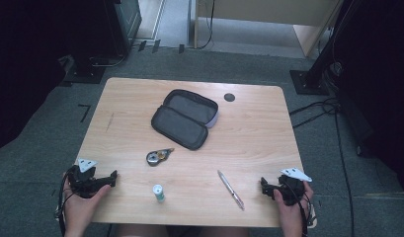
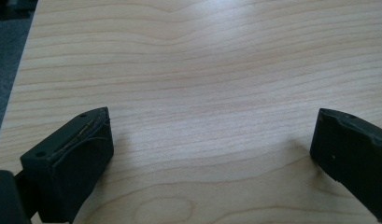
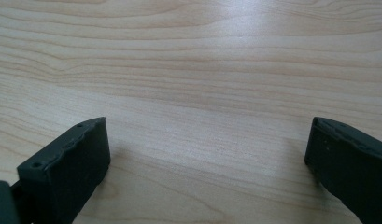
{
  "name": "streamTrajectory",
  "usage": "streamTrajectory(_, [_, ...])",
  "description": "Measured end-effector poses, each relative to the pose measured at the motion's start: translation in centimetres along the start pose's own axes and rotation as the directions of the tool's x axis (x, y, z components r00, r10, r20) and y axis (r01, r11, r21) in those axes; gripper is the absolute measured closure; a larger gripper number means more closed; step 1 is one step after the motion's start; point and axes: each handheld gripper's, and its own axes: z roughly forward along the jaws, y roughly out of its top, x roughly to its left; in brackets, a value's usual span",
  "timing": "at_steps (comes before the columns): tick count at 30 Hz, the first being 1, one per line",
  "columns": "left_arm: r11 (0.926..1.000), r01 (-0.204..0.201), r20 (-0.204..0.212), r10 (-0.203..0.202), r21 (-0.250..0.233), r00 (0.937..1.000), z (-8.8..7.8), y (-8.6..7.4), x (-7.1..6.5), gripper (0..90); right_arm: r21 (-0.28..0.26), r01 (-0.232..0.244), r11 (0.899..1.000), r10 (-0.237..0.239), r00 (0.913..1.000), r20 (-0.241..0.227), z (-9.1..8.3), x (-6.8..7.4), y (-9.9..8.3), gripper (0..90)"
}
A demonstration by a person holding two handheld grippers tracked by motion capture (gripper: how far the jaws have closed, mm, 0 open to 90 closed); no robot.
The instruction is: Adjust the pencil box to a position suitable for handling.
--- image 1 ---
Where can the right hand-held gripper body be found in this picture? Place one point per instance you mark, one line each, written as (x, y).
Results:
(291, 187)

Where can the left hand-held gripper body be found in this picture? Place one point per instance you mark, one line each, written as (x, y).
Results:
(82, 179)

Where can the person's left hand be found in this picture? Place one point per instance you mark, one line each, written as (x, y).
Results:
(81, 207)

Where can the person's right hand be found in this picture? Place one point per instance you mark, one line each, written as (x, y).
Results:
(293, 217)

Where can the silver pen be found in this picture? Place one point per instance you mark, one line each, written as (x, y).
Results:
(230, 189)

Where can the grey correction tape dispenser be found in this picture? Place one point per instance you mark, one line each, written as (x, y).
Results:
(156, 157)

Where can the white glue stick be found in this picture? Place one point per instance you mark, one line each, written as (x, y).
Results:
(158, 193)

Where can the open black pencil case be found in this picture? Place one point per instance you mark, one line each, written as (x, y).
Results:
(184, 119)

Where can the black round table grommet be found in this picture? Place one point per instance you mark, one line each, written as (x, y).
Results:
(229, 97)

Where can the black stand with flat base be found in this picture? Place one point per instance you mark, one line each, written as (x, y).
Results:
(86, 70)

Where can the black stand with square base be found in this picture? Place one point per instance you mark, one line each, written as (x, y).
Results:
(316, 70)

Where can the black cabinet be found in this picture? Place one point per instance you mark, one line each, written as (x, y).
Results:
(122, 23)

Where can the light wooden furniture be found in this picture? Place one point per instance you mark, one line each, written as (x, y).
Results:
(265, 11)

